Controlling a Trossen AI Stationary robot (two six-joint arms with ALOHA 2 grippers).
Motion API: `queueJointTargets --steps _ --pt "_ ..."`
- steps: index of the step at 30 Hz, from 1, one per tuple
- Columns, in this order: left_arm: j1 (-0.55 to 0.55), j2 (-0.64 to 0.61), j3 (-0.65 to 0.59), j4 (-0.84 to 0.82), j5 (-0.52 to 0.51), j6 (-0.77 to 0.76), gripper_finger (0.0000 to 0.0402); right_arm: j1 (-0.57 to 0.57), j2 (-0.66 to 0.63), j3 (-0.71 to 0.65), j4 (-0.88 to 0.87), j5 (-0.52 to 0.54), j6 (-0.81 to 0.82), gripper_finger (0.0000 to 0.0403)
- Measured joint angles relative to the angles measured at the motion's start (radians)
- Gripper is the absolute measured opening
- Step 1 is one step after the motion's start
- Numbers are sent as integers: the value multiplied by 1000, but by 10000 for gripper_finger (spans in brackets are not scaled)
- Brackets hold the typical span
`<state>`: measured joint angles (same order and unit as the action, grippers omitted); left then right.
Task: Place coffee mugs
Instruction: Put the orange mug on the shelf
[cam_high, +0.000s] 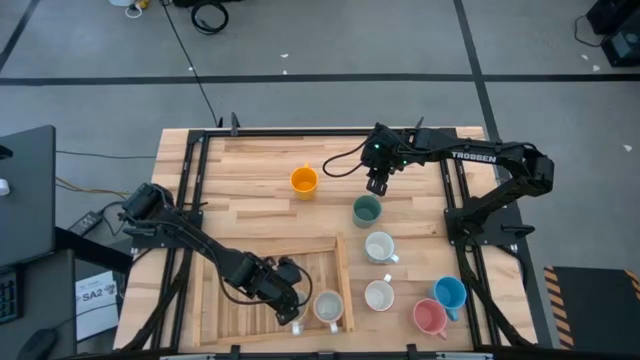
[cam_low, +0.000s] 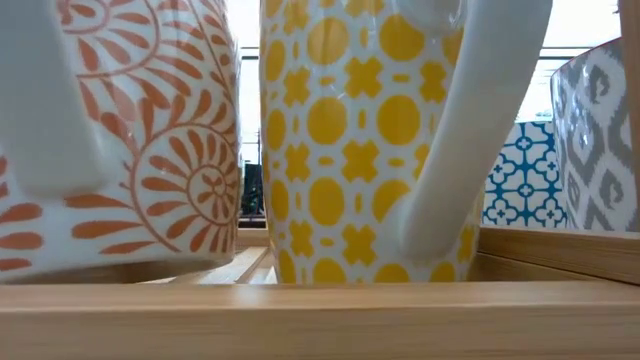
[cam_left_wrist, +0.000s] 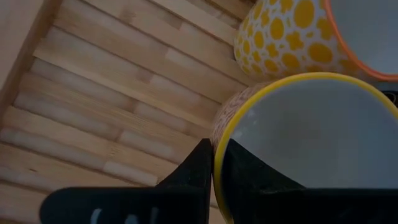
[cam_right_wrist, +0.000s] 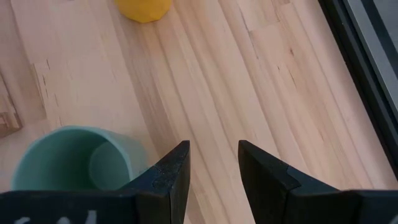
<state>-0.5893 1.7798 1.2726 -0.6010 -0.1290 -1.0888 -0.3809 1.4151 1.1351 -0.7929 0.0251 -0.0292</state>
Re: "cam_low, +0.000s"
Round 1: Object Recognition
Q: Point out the wooden slatted tray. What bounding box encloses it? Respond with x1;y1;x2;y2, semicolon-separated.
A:
0;0;640;360

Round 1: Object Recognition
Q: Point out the orange floral mug yellow rim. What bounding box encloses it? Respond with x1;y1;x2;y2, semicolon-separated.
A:
0;0;242;285

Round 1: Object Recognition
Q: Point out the blue lattice pattern mug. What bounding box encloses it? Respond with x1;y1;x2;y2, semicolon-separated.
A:
481;121;569;230

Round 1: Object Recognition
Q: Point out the grey ikat pattern mug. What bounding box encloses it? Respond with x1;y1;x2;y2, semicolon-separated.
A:
549;37;640;234

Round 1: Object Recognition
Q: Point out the yellow dotted pattern mug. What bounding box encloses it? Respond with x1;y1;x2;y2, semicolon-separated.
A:
258;0;554;286

